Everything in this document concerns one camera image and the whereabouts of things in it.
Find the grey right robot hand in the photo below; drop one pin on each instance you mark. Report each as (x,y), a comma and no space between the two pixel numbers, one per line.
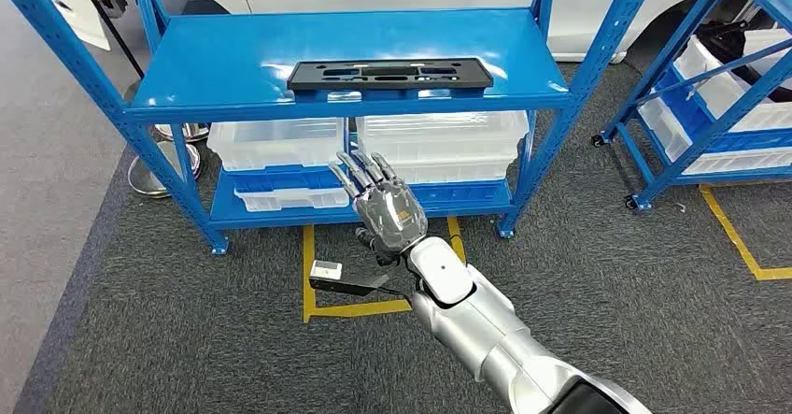
(390,210)

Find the black plastic plate part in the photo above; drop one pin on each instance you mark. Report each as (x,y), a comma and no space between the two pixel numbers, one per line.
(390,83)

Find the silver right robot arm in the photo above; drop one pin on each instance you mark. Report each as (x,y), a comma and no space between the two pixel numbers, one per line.
(495,337)

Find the large blue metal shelf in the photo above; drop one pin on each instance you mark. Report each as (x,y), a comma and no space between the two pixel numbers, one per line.
(247,58)

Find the chrome stanchion base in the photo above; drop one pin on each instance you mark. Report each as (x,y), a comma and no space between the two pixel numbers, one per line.
(151,179)
(185,131)

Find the white plastic bin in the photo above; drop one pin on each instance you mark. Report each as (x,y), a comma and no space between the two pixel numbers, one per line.
(724,92)
(665,129)

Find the blue plastic bin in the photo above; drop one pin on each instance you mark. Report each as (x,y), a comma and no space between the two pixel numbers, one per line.
(687,114)

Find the blue wheeled metal rack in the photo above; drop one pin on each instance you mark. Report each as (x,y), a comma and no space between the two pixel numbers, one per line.
(699,18)

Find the black plastic piece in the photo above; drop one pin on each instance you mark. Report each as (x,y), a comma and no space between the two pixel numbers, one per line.
(730,46)

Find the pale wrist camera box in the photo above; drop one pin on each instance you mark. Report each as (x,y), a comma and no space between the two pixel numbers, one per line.
(325,269)

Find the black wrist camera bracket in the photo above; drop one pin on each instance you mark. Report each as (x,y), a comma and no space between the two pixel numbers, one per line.
(346,287)

